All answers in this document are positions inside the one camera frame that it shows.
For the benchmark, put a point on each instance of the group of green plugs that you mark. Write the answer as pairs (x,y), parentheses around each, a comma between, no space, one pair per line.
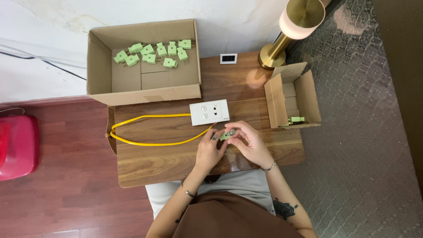
(149,58)

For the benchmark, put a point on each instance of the red plastic object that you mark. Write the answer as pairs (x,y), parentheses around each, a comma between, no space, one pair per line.
(18,145)

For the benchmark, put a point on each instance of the silver bangle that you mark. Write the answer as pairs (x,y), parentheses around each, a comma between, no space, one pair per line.
(190,193)

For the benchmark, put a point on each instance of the large open cardboard box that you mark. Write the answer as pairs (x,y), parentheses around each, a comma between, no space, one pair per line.
(125,82)

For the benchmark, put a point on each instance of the wooden table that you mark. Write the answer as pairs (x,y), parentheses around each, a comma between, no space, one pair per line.
(152,162)

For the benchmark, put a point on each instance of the brass table lamp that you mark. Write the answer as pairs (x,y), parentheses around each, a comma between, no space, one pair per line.
(276,51)

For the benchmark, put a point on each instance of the person's right hand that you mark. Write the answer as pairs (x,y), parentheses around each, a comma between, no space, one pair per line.
(252,145)

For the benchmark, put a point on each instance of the person's brown garment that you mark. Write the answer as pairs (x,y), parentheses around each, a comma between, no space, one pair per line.
(231,218)

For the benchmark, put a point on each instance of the white wall socket switch plate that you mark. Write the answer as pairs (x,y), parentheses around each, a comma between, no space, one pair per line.
(198,114)

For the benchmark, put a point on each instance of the small open cardboard box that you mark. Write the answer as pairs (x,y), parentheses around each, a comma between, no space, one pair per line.
(305,96)

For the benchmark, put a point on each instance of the green plug shell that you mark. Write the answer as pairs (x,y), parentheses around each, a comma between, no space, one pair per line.
(225,136)

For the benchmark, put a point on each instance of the person's left hand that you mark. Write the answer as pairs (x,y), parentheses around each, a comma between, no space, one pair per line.
(208,152)

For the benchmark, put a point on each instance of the green plug with metal prongs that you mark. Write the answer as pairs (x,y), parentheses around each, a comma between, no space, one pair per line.
(296,119)

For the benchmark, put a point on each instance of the person's white trousers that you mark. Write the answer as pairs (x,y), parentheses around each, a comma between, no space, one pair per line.
(244,186)

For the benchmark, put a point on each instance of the small grey metal tool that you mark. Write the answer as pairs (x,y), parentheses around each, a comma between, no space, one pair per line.
(232,132)

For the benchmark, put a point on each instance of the small white digital clock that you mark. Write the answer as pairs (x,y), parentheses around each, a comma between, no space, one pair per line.
(228,58)

